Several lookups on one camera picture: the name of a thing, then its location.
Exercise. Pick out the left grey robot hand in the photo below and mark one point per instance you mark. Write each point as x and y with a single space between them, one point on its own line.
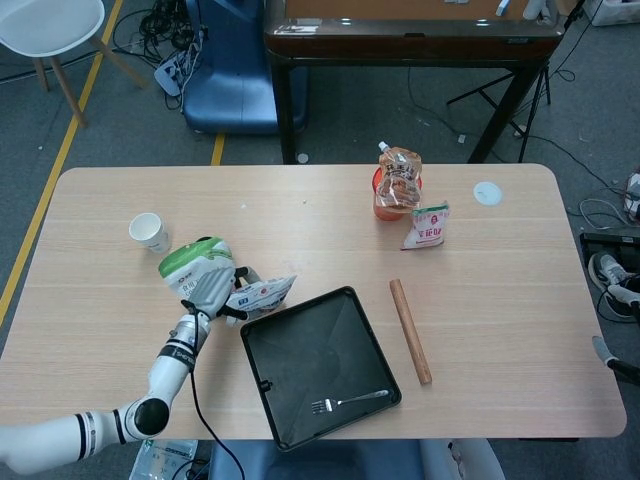
210 295

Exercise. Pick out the white sugar bag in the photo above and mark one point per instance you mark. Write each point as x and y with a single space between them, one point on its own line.
265 295

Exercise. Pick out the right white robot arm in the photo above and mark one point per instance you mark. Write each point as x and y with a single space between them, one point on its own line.
465 462

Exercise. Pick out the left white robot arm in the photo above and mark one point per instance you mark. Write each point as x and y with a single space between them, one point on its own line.
170 365

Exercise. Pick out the black square plastic tray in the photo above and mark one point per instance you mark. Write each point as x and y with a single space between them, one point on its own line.
320 360

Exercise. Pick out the small white red packet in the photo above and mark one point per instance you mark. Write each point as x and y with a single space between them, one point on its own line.
427 230

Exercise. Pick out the green white corn starch bag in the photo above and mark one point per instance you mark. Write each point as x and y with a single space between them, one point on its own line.
195 260

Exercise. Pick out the white paper cup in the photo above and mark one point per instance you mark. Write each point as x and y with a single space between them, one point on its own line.
147 232

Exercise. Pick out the clear plastic bottle pack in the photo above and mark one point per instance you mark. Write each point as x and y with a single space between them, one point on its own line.
160 460

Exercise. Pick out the silver metal fork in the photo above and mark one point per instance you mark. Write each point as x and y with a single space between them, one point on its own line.
350 400

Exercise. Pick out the blue robot torso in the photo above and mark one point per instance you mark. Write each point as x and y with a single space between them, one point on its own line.
310 462

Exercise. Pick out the wooden rolling pin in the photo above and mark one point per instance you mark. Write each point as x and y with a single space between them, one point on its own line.
410 330

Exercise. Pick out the blue chair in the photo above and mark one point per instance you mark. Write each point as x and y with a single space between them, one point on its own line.
230 90

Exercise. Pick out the brown sauce spout pouch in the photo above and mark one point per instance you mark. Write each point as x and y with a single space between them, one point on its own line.
397 175

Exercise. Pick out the white power strip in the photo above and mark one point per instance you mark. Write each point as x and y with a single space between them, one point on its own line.
172 75

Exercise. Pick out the white round table grommet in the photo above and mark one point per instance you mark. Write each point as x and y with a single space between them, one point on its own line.
487 193

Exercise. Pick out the white chair with wooden legs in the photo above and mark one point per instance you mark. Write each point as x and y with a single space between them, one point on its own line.
45 25

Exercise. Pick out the brown mahjong table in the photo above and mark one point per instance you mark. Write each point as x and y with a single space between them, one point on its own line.
410 40

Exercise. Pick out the grey shoe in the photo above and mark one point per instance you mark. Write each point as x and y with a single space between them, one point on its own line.
601 350

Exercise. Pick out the grey white sneaker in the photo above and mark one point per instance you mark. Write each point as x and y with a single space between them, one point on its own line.
607 272

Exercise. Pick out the black tripod stand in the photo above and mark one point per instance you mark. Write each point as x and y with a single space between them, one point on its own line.
542 75

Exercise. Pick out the black floor stand base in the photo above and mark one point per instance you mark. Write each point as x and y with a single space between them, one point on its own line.
607 242

